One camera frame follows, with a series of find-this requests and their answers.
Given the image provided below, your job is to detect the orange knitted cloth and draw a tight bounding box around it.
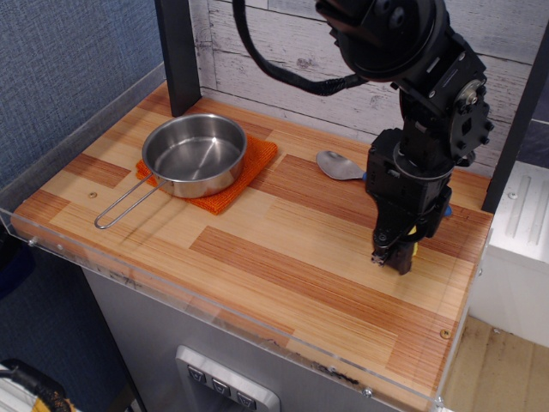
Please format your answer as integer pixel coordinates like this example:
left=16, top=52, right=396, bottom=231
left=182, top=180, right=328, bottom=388
left=136, top=134, right=279, bottom=216

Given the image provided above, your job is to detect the clear acrylic guard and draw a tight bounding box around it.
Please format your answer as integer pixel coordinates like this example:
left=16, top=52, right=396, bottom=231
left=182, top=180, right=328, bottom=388
left=1, top=64, right=166, bottom=212
left=2, top=201, right=489, bottom=411

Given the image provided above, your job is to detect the yellow toy corn cob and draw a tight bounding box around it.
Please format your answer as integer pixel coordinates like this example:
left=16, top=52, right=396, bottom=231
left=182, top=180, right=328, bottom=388
left=408, top=226, right=419, bottom=259

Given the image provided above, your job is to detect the blue handled metal spoon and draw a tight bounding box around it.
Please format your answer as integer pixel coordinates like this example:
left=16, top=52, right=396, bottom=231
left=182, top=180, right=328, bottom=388
left=316, top=149, right=453, bottom=218

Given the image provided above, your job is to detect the silver dispenser button panel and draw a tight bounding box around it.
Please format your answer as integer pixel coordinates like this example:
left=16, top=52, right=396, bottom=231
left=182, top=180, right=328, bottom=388
left=175, top=345, right=281, bottom=411

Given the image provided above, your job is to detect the black right vertical post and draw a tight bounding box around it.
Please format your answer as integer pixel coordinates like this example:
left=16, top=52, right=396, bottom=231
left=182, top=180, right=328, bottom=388
left=481, top=27, right=548, bottom=214

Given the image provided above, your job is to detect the small steel saucepan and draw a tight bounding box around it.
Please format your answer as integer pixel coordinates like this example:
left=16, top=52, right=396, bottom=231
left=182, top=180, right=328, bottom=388
left=94, top=114, right=248, bottom=229

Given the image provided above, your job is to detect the black braided cable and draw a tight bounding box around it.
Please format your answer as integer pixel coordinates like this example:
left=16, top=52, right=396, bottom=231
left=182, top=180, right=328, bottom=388
left=231, top=0, right=370, bottom=98

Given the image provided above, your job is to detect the black left vertical post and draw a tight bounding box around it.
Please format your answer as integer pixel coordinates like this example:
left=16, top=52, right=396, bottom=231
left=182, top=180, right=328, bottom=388
left=154, top=0, right=202, bottom=117

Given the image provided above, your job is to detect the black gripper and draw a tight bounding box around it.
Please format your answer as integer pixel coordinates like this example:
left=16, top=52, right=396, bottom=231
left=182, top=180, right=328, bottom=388
left=365, top=129, right=453, bottom=275

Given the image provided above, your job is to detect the clear acrylic front guard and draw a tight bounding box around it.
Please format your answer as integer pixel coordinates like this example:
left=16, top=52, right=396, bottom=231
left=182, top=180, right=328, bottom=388
left=2, top=201, right=489, bottom=411

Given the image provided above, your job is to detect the black vertical post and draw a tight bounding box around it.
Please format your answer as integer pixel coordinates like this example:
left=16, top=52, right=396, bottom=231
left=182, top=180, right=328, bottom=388
left=154, top=0, right=202, bottom=117
left=481, top=27, right=548, bottom=214

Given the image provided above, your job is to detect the clear acrylic left guard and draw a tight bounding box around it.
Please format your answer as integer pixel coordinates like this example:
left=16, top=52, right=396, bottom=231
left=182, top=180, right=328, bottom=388
left=1, top=64, right=166, bottom=212

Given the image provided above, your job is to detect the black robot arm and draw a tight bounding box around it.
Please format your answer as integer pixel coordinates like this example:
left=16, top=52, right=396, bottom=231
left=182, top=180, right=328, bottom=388
left=316, top=1, right=493, bottom=274

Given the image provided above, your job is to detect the white aluminium rail block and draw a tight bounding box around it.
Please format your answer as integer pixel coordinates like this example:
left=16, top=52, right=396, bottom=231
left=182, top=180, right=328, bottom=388
left=490, top=161, right=548, bottom=271

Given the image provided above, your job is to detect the yellow object bottom left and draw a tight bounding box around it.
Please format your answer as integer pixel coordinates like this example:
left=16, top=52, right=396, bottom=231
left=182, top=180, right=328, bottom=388
left=31, top=397, right=76, bottom=412

